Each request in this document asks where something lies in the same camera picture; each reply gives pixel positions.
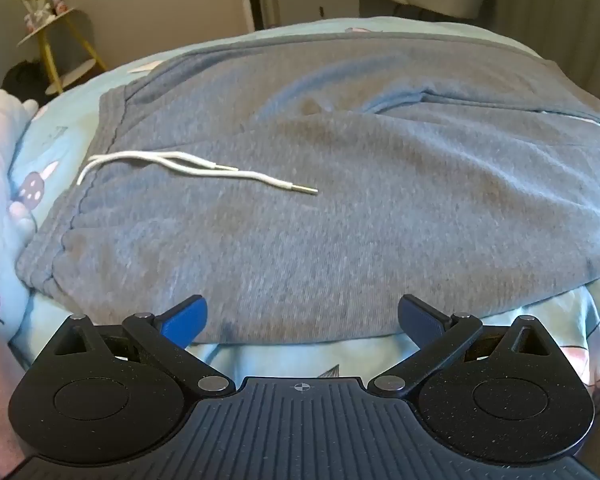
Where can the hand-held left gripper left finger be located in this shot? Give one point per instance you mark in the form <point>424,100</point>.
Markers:
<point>186,320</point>

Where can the yellow side table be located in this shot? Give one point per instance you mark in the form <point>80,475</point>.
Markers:
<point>60,45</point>

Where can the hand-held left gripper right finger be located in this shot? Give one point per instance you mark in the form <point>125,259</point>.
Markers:
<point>420,317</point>

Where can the small pink figurine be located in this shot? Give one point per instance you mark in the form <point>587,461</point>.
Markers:
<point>61,5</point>

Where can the black bag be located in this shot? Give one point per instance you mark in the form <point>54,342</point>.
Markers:
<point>25,77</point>

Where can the light blue printed bed sheet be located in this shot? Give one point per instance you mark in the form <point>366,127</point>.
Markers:
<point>55,135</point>

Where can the white pink plush pillow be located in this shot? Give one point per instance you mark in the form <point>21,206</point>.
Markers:
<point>0,200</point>

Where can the grey sweat pants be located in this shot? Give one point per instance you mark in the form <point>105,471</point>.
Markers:
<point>330,200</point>

